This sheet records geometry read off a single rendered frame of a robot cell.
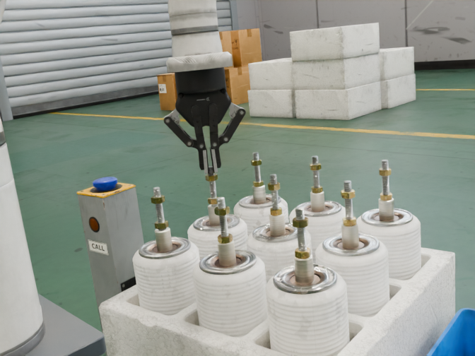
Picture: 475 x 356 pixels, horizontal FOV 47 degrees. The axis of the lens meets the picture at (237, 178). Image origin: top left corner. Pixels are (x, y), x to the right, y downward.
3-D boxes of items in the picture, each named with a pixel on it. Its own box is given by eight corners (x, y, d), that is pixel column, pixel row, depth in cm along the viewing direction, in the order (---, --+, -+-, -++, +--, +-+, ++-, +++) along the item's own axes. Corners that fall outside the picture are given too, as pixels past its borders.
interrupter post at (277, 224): (267, 236, 81) (265, 215, 80) (274, 231, 83) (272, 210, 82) (282, 238, 80) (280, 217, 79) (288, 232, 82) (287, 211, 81)
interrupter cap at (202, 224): (242, 229, 85) (242, 225, 85) (194, 236, 84) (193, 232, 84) (237, 215, 92) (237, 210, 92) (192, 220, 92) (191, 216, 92)
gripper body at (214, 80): (225, 60, 86) (230, 119, 88) (170, 66, 85) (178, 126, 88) (228, 61, 79) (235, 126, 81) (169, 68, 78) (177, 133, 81)
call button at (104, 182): (104, 195, 89) (102, 183, 89) (89, 193, 92) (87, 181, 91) (123, 188, 92) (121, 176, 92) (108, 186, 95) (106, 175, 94)
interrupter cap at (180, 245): (198, 241, 82) (198, 237, 82) (177, 262, 75) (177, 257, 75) (154, 240, 84) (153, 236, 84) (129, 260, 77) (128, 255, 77)
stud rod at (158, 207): (168, 237, 79) (161, 187, 77) (162, 239, 78) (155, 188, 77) (164, 236, 80) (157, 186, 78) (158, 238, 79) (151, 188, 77)
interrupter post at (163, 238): (176, 247, 80) (173, 226, 79) (169, 253, 78) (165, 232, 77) (161, 247, 81) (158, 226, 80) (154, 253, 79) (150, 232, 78)
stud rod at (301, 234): (300, 266, 65) (295, 206, 63) (309, 267, 65) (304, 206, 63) (299, 270, 64) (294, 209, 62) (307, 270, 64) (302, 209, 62)
